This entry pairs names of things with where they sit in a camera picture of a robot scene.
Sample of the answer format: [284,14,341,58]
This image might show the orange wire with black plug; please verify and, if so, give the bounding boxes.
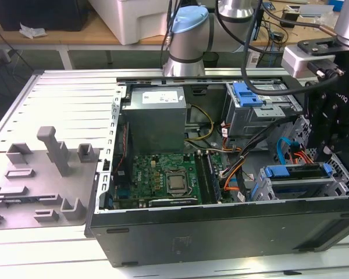
[289,145,320,171]

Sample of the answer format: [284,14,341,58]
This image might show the hard disk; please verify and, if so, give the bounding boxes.
[250,163,334,201]

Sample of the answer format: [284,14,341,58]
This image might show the perforated metal disk bay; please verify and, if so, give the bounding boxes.
[248,115,349,201]

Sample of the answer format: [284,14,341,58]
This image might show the grey metal drive cage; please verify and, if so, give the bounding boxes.
[223,83,303,139]

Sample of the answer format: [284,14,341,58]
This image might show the blue plastic drive latch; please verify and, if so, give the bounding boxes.
[232,83,264,108]

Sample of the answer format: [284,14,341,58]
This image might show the white flat box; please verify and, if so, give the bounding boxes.
[301,4,335,18]

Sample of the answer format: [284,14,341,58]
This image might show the small black box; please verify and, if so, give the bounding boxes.
[280,10,299,28]

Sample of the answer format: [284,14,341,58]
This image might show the black waste bin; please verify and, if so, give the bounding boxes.
[205,51,219,69]

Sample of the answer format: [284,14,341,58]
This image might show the black PC case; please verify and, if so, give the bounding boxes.
[84,67,349,268]

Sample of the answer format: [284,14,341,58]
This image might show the black CPU socket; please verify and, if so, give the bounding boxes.
[164,170,193,197]

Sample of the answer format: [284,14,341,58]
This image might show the silver CPU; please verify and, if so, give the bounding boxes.
[167,174,187,192]

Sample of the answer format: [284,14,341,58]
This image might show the black graphics card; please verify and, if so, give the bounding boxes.
[148,197,198,208]

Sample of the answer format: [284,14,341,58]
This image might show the grey power supply unit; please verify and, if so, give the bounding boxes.
[120,86,188,155]

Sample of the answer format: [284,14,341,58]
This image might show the green motherboard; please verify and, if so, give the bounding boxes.
[112,151,236,209]

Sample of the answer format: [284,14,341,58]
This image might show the white printer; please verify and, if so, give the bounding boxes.
[88,0,175,46]

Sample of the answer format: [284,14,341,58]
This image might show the wooden desk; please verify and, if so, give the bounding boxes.
[0,0,349,69]

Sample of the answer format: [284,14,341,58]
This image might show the grey parts rack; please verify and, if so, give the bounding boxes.
[0,125,103,232]

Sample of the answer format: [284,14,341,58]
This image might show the large black box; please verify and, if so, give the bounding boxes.
[0,0,90,32]

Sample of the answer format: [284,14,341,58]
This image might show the crumpled white plastic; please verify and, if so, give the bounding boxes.
[19,23,49,40]

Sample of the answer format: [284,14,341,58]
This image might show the blue RAM stick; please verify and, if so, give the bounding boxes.
[0,196,62,204]

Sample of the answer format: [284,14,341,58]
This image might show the blue wire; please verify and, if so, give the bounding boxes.
[275,135,293,166]

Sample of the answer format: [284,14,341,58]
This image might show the black camera bracket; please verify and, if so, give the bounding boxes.
[297,39,349,56]

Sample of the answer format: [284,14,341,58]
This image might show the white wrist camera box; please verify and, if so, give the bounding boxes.
[281,46,338,78]

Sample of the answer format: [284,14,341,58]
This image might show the black cable bundle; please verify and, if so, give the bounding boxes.
[219,115,299,178]

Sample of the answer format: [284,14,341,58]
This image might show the orange flat wire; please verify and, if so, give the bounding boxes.
[223,170,242,192]

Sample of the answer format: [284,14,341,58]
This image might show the yellow and black wires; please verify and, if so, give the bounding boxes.
[184,104,216,143]

